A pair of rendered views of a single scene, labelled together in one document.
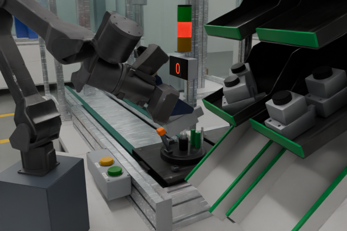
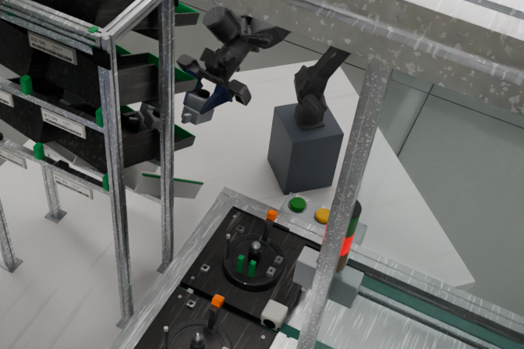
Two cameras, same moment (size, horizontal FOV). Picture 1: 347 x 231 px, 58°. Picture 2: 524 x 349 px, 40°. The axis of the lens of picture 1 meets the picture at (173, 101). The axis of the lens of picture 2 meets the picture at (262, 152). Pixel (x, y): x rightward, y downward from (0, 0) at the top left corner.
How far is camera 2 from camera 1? 1.95 m
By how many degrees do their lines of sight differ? 109
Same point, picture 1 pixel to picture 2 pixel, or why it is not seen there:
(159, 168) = (256, 224)
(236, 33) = (150, 58)
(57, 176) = (284, 118)
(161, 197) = (226, 197)
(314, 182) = not seen: hidden behind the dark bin
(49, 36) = not seen: hidden behind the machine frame
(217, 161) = (179, 192)
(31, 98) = (313, 68)
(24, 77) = (326, 57)
